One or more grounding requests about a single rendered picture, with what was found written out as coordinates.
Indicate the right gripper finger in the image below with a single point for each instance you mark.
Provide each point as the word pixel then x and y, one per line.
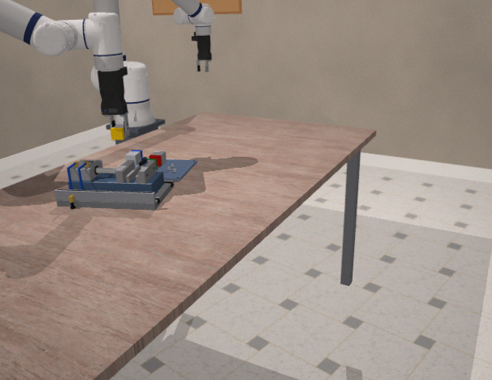
pixel 126 126
pixel 112 121

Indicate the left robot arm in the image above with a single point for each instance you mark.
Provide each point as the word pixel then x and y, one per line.
pixel 136 93

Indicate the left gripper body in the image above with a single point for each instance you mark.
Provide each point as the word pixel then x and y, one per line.
pixel 203 54

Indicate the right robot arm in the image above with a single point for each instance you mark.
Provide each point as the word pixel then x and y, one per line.
pixel 101 32

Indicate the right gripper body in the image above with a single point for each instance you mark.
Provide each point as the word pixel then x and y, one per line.
pixel 111 84

